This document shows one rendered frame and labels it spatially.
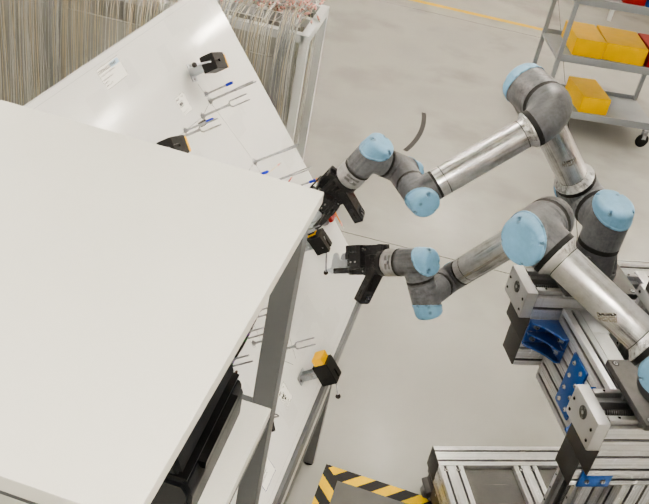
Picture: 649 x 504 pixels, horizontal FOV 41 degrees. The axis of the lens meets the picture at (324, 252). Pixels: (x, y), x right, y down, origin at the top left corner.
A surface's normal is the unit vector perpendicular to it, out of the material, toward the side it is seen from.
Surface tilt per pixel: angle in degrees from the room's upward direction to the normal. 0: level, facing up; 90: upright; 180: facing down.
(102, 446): 0
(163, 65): 53
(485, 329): 0
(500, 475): 0
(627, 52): 90
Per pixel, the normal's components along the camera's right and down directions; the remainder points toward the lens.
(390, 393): 0.16, -0.81
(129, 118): 0.85, -0.27
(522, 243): -0.71, 0.25
